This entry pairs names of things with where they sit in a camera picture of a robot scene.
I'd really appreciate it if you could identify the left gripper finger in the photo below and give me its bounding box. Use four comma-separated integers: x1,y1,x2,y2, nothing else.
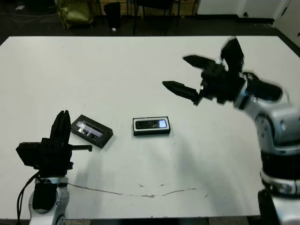
50,110,66,141
65,110,72,144

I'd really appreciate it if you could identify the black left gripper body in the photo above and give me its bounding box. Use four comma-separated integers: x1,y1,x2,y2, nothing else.
38,138,93,176

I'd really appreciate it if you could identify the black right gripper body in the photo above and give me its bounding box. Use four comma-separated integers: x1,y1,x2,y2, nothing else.
199,62,248,104

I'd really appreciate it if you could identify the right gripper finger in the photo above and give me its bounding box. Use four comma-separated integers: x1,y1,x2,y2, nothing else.
162,81,203,106
182,55,218,71

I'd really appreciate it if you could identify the black glossy box lid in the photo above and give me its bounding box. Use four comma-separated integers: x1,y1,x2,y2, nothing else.
70,114,115,149

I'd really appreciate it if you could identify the black box base white tray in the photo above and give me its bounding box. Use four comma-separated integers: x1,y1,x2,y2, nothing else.
132,115,171,137

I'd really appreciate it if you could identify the white door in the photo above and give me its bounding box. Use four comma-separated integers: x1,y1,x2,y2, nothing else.
273,0,300,46

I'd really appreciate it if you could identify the black upright bin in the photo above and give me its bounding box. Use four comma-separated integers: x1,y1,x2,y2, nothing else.
104,1,122,29

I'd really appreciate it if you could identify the yellow green plastic bag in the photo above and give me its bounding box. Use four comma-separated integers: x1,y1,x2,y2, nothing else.
57,0,94,30

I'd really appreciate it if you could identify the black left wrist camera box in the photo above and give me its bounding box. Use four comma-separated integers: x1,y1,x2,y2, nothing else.
15,142,43,167

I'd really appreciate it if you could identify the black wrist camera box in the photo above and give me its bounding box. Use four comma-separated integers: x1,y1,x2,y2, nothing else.
15,142,43,167
220,37,245,73

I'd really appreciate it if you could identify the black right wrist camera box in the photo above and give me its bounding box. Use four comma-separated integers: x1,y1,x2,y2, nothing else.
220,37,245,73

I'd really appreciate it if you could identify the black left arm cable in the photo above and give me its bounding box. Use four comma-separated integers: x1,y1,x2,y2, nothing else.
17,172,42,225

